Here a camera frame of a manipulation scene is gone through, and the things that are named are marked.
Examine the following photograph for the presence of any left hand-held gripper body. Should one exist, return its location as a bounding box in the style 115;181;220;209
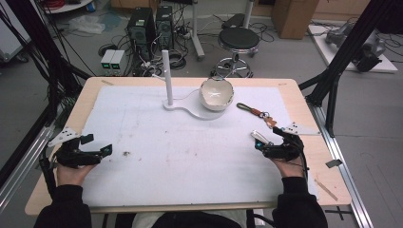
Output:
47;126;103;168

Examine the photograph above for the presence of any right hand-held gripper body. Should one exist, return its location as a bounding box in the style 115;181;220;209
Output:
261;122;321;162

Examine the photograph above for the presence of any keychain with olive strap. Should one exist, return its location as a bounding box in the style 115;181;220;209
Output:
236;102;278;143

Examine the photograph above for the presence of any white post stand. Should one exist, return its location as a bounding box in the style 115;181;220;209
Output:
151;49;229;122

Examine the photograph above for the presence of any person's left hand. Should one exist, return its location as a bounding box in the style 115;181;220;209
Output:
56;162;98;188

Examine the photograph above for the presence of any person's right hand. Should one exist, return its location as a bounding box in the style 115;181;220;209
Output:
270;156;307;180

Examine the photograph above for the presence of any wooden table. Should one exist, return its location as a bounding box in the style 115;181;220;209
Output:
24;76;353;217

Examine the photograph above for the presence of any grey tape piece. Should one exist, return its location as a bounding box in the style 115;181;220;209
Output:
325;159;344;169

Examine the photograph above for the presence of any white bowl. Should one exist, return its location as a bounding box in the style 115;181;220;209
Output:
198;76;236;112

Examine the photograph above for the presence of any white table mat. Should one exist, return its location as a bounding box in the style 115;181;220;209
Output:
80;85;319;208

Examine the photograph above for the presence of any white power supply box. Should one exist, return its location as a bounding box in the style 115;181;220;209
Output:
109;49;126;76
100;48;117;76

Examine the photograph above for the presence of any black tape cross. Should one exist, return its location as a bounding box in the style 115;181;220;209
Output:
324;205;354;221

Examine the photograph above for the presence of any white floor board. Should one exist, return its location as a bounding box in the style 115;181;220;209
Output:
307;24;398;74

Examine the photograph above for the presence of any black round stool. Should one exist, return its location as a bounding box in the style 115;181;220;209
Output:
211;27;261;79

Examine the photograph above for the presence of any grey robot part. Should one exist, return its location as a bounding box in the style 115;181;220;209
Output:
324;22;354;46

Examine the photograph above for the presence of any clear plastic bag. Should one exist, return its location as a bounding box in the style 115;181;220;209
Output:
67;14;106;35

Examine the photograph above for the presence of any cardboard box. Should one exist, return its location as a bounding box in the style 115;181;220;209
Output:
271;0;320;41

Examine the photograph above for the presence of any dark robot part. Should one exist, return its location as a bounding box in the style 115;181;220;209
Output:
351;29;388;73

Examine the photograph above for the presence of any large black computer tower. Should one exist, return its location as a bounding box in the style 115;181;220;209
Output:
126;7;157;65

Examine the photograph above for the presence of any white wheeled table leg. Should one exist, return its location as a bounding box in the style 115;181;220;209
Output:
189;0;206;62

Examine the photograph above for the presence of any round white table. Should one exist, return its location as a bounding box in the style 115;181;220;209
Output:
41;0;94;14

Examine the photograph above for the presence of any slim black computer tower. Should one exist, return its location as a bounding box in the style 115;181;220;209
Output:
155;5;175;51

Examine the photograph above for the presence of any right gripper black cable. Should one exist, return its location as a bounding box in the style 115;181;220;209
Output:
298;146;311;182

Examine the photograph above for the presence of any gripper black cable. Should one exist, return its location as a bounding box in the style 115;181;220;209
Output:
38;154;57;199
298;146;311;182

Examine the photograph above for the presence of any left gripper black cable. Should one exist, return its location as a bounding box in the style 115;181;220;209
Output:
38;154;57;199

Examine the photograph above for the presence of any short aluminium rail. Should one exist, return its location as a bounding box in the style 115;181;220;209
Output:
0;124;56;213

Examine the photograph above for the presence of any long aluminium rail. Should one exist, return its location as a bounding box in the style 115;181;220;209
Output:
305;103;375;228

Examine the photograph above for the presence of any black frame strut with brace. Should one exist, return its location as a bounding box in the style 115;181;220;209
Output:
297;0;403;139

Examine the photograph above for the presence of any black frame strut with cables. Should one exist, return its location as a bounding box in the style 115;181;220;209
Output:
0;0;93;188

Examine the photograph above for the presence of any coiled black cable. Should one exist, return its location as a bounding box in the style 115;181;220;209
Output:
167;50;188;71

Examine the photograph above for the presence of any white upright post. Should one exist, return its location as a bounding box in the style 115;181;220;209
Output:
241;0;257;29

